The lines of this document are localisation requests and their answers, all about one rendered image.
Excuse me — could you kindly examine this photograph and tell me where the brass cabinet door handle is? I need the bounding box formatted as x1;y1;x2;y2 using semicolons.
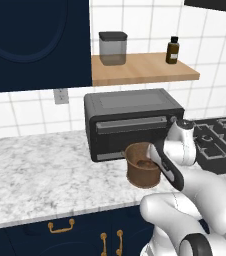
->
99;232;108;256
115;229;124;256

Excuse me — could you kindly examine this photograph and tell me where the navy wall cabinet door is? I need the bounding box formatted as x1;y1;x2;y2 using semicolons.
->
0;0;93;94

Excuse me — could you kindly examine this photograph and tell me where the navy base cabinet door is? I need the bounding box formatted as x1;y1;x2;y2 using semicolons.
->
4;229;113;256
110;205;156;256

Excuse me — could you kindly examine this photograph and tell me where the black toaster oven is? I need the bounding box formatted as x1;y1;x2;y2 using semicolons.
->
83;88;186;163

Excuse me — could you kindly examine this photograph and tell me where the grey toaster oven door handle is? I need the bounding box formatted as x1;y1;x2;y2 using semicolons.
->
95;115;169;135

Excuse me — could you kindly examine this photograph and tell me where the brown bottle with black cap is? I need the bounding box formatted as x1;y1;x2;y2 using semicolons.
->
165;35;181;65

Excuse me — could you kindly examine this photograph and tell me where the navy drawer front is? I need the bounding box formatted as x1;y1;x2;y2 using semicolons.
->
3;211;112;248

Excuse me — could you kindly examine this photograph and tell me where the black range hood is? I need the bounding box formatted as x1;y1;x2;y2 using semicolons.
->
183;0;226;15

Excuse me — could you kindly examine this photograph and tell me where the wooden wall shelf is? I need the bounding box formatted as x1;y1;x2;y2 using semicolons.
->
90;51;201;88

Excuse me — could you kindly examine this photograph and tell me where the grey jar with black lid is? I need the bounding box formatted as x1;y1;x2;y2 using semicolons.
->
98;31;129;67

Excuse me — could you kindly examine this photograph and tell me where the black gas hob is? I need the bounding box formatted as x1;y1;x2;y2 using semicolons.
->
184;114;226;176

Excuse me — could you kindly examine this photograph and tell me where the brass drawer handle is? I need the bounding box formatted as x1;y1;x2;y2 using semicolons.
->
47;218;76;235

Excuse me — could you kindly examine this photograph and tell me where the grey wall outlet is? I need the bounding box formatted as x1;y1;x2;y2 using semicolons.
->
53;88;70;106

